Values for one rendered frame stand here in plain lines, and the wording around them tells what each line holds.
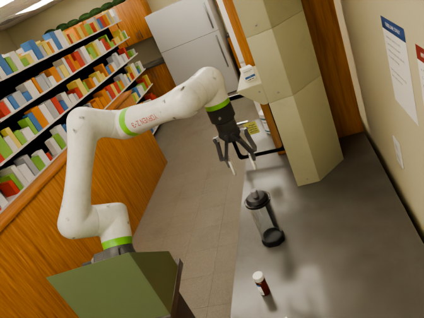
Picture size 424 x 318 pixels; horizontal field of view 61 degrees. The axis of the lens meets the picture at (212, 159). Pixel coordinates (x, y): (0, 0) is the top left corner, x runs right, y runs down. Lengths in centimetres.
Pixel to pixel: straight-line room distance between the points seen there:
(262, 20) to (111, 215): 100
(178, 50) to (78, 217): 550
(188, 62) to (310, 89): 519
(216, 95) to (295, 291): 74
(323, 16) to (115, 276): 149
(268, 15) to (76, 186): 100
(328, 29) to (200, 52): 488
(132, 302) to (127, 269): 18
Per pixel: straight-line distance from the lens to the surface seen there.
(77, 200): 148
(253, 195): 144
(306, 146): 174
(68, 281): 152
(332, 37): 196
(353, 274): 139
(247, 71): 168
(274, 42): 156
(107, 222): 155
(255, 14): 154
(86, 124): 140
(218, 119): 125
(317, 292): 137
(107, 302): 156
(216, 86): 121
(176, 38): 671
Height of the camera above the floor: 198
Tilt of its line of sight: 25 degrees down
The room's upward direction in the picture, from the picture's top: 25 degrees counter-clockwise
